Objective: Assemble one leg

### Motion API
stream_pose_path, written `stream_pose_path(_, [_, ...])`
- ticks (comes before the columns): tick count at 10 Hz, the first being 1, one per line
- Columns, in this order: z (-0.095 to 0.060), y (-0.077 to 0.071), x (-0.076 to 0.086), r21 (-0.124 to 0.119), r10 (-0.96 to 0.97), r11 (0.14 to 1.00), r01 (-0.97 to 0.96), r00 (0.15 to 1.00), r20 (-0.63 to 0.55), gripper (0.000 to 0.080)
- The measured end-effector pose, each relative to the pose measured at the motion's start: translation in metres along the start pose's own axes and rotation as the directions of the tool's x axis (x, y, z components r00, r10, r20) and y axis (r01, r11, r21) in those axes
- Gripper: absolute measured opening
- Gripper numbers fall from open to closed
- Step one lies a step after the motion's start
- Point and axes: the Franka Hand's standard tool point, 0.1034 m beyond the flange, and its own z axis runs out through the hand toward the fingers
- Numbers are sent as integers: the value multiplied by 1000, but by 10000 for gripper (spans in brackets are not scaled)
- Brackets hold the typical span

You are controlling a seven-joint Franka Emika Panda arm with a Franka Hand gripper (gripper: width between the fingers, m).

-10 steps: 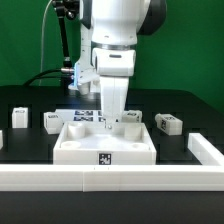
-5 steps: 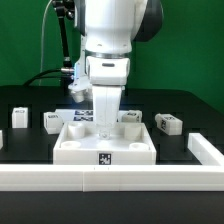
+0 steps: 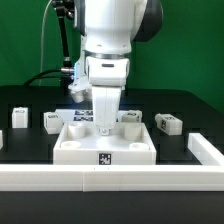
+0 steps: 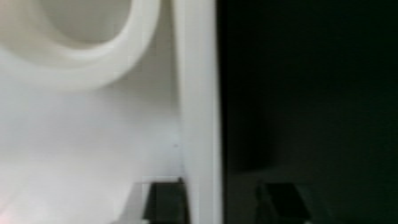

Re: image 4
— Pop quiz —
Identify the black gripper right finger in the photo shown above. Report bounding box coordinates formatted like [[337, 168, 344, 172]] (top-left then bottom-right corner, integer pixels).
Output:
[[253, 182, 310, 224]]

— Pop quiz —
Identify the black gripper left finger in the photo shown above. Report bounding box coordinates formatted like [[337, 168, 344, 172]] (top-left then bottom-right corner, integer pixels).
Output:
[[141, 181, 189, 224]]

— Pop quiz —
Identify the white square tabletop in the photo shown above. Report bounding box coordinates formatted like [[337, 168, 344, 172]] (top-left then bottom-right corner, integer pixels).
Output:
[[0, 0, 223, 224]]

